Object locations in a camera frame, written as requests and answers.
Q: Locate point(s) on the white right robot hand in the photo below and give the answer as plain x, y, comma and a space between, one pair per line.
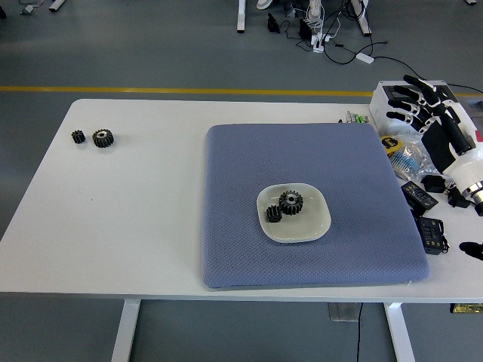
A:
441, 147

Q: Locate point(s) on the large black gear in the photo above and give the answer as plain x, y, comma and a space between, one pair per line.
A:
102, 140
287, 208

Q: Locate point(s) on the small black gear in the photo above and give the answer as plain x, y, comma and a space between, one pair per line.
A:
78, 137
273, 215

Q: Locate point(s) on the grey metal box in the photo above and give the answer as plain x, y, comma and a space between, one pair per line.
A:
479, 107

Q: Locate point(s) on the clear bag of parts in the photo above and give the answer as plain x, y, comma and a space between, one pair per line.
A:
407, 158

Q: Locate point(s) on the black power adapter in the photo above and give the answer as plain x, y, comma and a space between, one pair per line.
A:
432, 183

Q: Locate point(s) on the yellow black tape measure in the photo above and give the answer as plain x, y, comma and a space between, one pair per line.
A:
390, 143

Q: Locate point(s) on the black plug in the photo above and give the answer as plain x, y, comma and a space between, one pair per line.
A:
458, 198

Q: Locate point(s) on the black digital controller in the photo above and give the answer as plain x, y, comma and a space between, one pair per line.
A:
432, 237
419, 196

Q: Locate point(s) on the green terminal block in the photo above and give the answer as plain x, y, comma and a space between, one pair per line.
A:
363, 119

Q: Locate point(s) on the grey terminal block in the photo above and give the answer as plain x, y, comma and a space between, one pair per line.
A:
351, 117

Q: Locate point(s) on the white floor adapter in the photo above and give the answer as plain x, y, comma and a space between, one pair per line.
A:
364, 57

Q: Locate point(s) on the white background desk leg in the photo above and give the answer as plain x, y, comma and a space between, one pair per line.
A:
241, 15
363, 19

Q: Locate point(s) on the white power strip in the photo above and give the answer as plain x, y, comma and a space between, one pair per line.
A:
320, 42

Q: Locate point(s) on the white square dish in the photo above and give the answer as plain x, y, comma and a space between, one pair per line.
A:
302, 230

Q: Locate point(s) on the black yellow control panel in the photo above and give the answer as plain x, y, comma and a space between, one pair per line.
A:
466, 308

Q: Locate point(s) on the black floor stand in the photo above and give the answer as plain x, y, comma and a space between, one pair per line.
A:
272, 23
304, 29

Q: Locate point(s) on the white floor fan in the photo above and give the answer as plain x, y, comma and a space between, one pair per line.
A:
313, 9

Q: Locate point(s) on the white table leg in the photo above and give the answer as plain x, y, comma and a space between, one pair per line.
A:
400, 332
126, 332

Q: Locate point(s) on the blue-grey quilted mat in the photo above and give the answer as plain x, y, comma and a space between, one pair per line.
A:
245, 169

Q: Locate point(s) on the white shoe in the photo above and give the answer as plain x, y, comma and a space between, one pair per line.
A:
263, 3

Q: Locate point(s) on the white desk foot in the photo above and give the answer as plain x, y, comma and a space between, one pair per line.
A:
56, 4

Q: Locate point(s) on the grey electrical enclosure box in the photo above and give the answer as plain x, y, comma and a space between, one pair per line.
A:
377, 109

